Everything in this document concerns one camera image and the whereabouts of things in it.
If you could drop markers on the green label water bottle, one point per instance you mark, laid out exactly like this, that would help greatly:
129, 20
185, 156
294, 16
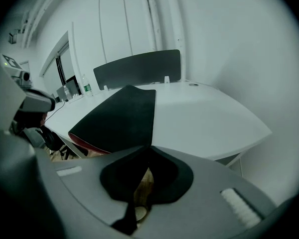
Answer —
87, 86

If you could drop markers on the white wall pipe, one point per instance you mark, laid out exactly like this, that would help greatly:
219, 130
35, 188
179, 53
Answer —
153, 16

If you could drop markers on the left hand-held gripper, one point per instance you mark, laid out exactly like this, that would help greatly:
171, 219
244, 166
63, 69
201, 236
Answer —
17, 70

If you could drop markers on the red label water bottle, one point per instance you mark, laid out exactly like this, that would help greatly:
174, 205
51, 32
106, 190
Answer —
66, 92

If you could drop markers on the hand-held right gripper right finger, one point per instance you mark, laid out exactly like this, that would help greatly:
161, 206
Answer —
209, 195

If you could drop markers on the red desk mat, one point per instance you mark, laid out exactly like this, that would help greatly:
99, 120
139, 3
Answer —
119, 118

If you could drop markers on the white desk power strip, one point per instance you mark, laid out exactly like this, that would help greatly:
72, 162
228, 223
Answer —
75, 98

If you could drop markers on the grey wall mounted box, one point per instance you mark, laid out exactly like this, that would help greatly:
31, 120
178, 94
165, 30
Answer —
12, 37

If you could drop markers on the long dark desk partition panel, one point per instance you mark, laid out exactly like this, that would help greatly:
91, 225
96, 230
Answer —
139, 70

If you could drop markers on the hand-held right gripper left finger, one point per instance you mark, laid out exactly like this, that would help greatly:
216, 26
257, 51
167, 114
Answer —
94, 188

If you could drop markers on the black office chair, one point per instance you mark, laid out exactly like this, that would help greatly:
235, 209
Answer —
48, 138

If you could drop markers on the white framed window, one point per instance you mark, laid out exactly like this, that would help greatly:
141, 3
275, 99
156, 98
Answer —
57, 63

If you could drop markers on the white desk leg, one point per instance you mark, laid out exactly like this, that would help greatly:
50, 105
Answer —
235, 163

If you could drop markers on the white partition clip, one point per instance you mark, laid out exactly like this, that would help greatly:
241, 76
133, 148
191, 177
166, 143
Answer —
105, 87
166, 80

